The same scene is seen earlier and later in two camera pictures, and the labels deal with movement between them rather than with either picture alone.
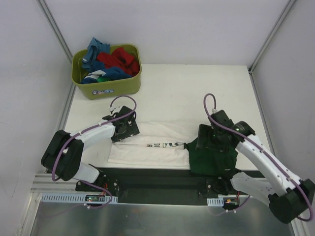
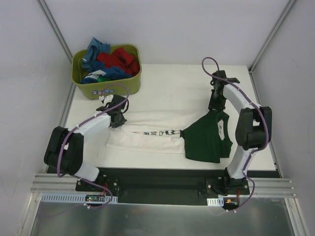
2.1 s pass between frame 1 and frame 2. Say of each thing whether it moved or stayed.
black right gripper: moved
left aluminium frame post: stayed
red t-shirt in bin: stayed
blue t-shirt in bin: stayed
